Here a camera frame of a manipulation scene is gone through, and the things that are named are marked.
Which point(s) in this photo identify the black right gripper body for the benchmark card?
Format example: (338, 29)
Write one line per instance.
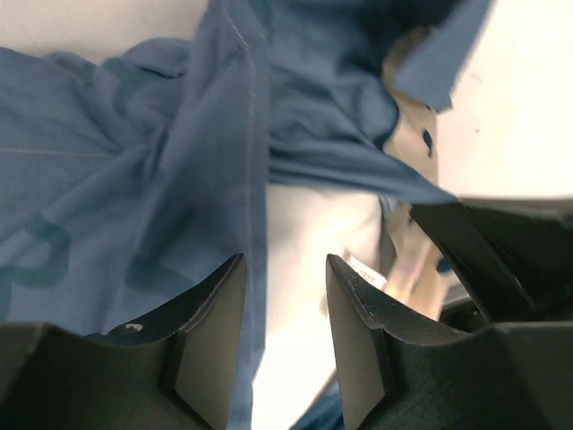
(514, 257)

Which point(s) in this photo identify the blue cartoon print pillowcase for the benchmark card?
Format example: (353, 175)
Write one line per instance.
(125, 183)

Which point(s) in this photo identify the white pillow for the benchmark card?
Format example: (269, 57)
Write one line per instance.
(295, 386)

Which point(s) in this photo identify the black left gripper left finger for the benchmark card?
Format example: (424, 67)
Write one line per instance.
(171, 368)

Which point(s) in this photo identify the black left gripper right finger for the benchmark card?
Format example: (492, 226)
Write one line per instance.
(398, 369)

